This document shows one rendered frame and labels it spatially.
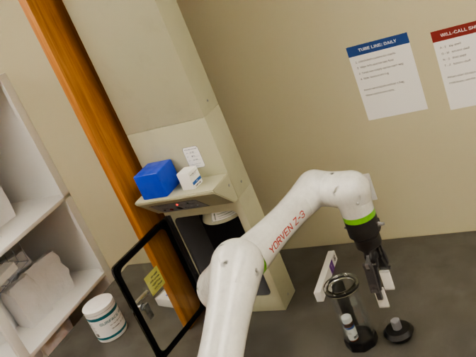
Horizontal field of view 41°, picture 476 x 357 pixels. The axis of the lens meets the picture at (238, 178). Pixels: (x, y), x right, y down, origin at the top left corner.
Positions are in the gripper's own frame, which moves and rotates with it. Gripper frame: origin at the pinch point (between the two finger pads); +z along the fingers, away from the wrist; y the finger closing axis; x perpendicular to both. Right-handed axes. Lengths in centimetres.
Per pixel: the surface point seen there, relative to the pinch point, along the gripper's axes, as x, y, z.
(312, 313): 33.5, 12.7, 17.6
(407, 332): -3.4, -2.2, 14.2
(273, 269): 44.5, 17.6, 1.5
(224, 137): 45, 21, -49
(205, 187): 49, 7, -39
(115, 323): 114, 4, 12
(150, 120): 65, 15, -62
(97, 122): 82, 11, -68
